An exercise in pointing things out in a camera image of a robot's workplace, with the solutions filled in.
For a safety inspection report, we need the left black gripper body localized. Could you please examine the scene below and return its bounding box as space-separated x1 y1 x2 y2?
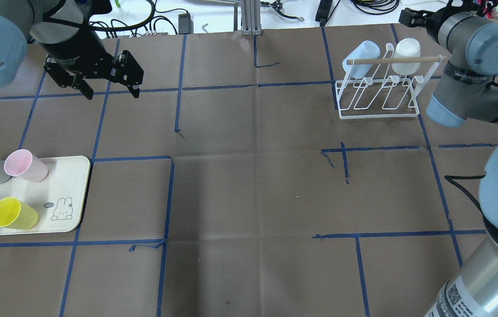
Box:
43 33 121 88

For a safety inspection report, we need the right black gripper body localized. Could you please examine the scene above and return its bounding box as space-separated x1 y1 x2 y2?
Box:
399 7 447 31

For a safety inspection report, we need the pale green plastic cup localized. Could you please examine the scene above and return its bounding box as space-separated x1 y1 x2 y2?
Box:
391 38 421 76

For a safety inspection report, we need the light blue plastic cup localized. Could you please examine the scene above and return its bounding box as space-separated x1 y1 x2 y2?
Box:
342 41 381 80

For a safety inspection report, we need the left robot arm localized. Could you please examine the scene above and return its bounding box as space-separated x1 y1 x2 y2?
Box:
0 0 144 99

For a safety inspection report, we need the pink plastic cup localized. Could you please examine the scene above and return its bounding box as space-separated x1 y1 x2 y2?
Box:
4 150 49 182

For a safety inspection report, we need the yellow plastic cup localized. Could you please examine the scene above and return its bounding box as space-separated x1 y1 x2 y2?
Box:
0 197 39 229

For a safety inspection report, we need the black power adapter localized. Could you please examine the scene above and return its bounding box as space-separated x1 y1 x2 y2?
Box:
177 13 194 34

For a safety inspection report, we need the cream plastic tray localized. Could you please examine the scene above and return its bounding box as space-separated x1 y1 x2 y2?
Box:
0 156 91 236

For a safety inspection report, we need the black braided left cable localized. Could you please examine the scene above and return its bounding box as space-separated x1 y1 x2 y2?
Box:
42 0 157 31

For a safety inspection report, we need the black braided cable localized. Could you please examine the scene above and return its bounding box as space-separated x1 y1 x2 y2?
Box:
444 174 487 212
42 0 157 31

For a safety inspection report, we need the white wire cup rack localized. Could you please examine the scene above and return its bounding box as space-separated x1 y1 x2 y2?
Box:
335 43 447 120

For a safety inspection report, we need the aluminium frame post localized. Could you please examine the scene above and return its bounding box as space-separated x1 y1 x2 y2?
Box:
240 0 262 36

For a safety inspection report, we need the black braided right cable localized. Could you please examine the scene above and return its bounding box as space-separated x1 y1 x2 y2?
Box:
444 174 487 212

